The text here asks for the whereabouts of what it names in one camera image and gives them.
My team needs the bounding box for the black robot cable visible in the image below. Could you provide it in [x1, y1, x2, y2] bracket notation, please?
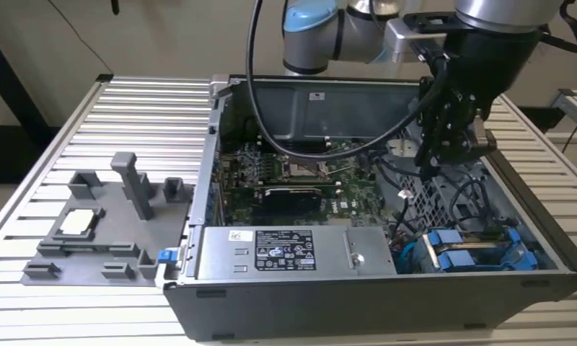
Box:
[245, 0, 432, 159]

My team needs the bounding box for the blue case latch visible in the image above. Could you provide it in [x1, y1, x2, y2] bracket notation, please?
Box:
[157, 248, 180, 266]

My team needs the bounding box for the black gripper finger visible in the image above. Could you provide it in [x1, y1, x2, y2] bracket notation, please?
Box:
[444, 91, 500, 165]
[413, 53, 457, 182]

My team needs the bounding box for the grey parts rack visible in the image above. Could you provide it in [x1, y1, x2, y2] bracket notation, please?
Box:
[21, 151, 198, 288]

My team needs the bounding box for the black graphics card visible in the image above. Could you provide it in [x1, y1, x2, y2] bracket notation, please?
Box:
[257, 185, 326, 226]

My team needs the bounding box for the perforated metal drive cage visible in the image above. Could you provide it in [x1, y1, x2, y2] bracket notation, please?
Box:
[377, 97, 510, 231]

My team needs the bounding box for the empty blue disk carrier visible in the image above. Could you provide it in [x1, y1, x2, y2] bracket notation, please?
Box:
[437, 250, 540, 272]

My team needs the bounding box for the black stand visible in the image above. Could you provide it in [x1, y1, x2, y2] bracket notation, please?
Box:
[0, 17, 61, 183]

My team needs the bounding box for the hard disk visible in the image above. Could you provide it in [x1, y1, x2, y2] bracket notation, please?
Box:
[425, 228, 533, 254]

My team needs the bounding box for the black open PC case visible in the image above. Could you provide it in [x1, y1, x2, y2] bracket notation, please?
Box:
[161, 74, 577, 342]

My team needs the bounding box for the CPU socket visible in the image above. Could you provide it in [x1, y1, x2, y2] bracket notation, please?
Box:
[278, 153, 333, 179]

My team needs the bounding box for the blue wire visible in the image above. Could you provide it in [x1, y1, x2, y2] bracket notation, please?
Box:
[394, 240, 417, 275]

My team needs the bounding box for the green motherboard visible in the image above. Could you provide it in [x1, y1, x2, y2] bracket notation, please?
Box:
[218, 142, 396, 228]

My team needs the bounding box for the black looped wire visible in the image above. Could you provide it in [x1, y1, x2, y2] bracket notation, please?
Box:
[449, 178, 510, 226]

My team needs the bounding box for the silver camera bracket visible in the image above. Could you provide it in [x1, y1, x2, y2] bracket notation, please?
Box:
[382, 12, 458, 65]

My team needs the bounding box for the silver CPU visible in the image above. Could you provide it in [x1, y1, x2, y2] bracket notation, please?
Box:
[60, 210, 100, 235]

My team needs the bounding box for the black wire white connector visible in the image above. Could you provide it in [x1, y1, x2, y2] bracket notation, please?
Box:
[374, 158, 414, 231]

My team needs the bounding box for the silver power supply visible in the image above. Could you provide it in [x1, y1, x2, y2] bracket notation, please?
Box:
[194, 226, 398, 280]

